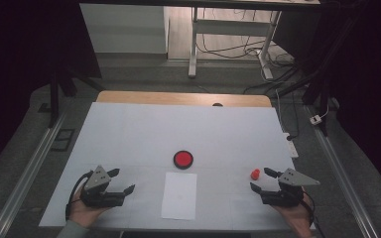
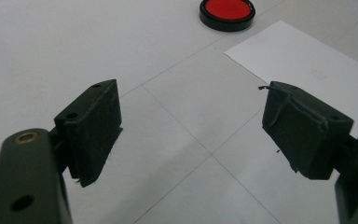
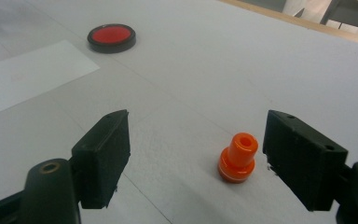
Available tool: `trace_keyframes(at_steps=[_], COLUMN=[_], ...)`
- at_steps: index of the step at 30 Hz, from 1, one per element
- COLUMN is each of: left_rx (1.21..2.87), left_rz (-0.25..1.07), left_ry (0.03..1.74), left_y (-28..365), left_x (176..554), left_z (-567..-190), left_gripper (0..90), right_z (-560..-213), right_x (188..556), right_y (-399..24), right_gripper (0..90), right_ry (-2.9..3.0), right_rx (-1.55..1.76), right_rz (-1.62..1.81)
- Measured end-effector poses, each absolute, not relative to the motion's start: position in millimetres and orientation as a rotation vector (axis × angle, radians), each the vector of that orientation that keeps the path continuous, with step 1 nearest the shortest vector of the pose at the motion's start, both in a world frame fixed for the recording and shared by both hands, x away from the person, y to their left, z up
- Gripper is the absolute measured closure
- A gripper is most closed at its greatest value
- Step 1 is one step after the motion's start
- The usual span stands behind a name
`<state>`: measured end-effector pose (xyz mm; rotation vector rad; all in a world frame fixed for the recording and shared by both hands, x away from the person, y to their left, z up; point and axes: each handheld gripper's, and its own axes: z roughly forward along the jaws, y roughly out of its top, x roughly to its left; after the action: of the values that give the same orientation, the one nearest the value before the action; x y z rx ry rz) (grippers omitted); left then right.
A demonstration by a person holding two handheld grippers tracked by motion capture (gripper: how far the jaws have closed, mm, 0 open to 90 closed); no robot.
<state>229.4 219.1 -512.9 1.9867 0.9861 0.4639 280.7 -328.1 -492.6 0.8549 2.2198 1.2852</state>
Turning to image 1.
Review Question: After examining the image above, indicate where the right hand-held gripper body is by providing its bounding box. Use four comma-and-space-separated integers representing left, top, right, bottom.
260, 168, 320, 208

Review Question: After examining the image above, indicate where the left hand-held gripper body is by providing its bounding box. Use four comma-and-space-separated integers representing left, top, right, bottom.
79, 165, 127, 208

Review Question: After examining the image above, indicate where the round red ink pad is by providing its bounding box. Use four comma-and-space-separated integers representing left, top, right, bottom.
173, 150, 194, 171

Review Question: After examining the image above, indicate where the person's right hand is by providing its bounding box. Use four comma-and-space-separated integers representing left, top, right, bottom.
271, 192, 314, 238

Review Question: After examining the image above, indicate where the person's left hand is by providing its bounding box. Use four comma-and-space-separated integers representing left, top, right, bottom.
68, 191, 113, 229

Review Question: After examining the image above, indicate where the white power strip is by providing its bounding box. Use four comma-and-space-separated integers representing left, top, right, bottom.
282, 132, 300, 159

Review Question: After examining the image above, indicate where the small white paper sheet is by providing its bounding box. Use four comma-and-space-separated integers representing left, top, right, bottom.
161, 172, 198, 221

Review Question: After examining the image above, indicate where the black floor plate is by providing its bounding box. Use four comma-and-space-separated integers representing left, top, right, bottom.
50, 128, 76, 153

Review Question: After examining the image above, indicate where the black stand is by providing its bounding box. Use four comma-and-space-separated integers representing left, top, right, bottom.
277, 9, 360, 137
48, 65, 106, 129

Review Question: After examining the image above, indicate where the wooden table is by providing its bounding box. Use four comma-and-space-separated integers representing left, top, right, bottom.
95, 90, 273, 108

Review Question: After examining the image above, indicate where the white cabinet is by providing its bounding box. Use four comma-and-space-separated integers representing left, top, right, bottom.
79, 3, 170, 55

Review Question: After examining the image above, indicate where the dark curtain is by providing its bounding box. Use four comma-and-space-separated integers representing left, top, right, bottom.
0, 0, 102, 181
320, 0, 381, 199

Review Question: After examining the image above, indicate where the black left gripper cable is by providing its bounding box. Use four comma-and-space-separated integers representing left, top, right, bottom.
64, 170, 94, 222

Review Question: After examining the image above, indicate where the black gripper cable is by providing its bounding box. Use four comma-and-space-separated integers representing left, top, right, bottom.
64, 170, 94, 222
299, 191, 326, 238

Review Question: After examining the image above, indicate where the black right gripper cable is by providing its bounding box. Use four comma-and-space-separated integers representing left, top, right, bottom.
299, 191, 326, 238

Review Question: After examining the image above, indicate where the aluminium rail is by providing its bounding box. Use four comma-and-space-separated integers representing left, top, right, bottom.
0, 112, 68, 238
305, 105, 380, 238

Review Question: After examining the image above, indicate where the white adapter with cable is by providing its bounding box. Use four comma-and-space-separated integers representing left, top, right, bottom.
309, 105, 331, 126

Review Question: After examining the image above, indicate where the tangle of floor cables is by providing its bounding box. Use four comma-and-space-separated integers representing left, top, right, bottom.
196, 8, 301, 95

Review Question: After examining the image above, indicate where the white desk frame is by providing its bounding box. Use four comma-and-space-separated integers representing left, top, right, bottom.
188, 6, 283, 81

